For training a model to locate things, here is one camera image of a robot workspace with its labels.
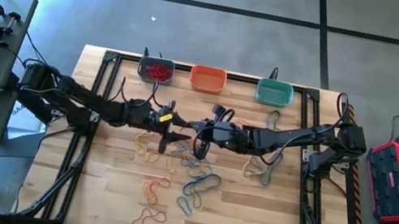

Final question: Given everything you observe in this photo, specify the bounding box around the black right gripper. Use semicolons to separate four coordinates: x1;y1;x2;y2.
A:
184;114;250;153

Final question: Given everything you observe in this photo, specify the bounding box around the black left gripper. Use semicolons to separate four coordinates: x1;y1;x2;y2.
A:
117;95;198;158

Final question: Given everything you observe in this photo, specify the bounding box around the pile of red rubber bands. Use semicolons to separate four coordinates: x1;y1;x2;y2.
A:
141;60;174;83

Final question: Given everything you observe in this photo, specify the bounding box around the grey plastic basket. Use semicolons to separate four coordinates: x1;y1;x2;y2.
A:
135;54;178;88

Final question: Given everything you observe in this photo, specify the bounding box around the orange plastic basket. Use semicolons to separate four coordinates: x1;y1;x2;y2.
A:
187;63;230;97

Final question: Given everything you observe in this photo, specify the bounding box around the teal plastic basket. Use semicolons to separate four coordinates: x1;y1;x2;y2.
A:
253;76;297;110

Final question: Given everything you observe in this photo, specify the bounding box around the white sign board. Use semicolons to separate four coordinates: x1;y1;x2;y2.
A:
6;101;52;136

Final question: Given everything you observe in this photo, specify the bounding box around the black desk clamp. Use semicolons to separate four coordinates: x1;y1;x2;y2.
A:
0;3;24;49

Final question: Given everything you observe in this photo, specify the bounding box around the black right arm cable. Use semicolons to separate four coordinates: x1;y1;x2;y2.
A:
189;67;353;184

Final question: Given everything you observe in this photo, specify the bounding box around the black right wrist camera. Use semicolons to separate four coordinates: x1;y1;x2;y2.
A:
209;104;237;125

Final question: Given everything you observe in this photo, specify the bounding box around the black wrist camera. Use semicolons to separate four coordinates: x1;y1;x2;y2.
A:
150;97;178;126
209;104;237;125

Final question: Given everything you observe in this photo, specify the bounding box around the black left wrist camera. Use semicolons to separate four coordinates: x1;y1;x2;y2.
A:
150;97;178;126

